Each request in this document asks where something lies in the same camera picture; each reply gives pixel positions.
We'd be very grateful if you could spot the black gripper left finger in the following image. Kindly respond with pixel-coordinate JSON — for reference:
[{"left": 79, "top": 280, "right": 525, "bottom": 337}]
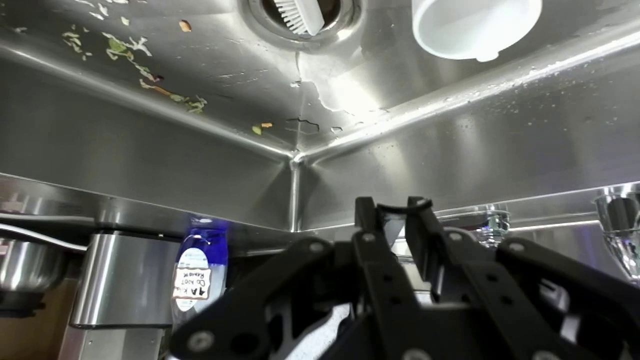
[{"left": 167, "top": 197, "right": 421, "bottom": 360}]

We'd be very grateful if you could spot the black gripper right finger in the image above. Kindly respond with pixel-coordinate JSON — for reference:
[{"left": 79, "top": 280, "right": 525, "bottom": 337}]
[{"left": 406, "top": 195, "right": 640, "bottom": 360}]

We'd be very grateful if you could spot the stainless steel sink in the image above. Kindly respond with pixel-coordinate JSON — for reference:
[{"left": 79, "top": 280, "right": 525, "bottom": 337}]
[{"left": 0, "top": 0, "right": 640, "bottom": 237}]

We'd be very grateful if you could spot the round metal sink drain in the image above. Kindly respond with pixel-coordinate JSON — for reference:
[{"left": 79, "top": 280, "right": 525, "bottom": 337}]
[{"left": 238, "top": 0, "right": 365, "bottom": 50}]

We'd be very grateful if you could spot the white dish brush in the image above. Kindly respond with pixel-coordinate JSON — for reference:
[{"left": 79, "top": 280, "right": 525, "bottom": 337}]
[{"left": 272, "top": 0, "right": 329, "bottom": 38}]

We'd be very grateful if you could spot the blue bottle with white label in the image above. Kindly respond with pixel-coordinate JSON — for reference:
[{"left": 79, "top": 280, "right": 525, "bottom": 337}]
[{"left": 169, "top": 216, "right": 232, "bottom": 317}]

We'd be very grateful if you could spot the chrome faucet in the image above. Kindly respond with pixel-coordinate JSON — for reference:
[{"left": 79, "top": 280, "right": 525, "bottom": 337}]
[{"left": 467, "top": 185, "right": 640, "bottom": 283}]

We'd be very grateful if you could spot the steel cylinder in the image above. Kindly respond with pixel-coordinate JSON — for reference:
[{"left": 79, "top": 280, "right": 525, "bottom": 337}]
[{"left": 57, "top": 228, "right": 182, "bottom": 360}]

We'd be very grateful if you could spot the steel bowl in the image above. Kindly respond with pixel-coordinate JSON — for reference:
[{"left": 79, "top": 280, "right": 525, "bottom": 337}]
[{"left": 0, "top": 222, "right": 88, "bottom": 317}]

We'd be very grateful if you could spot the white plastic cup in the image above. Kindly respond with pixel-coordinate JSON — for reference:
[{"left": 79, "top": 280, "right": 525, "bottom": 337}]
[{"left": 409, "top": 0, "right": 545, "bottom": 65}]

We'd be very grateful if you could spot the green vegetable scrap strip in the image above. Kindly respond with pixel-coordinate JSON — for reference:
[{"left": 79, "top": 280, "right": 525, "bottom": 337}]
[{"left": 98, "top": 30, "right": 210, "bottom": 115}]

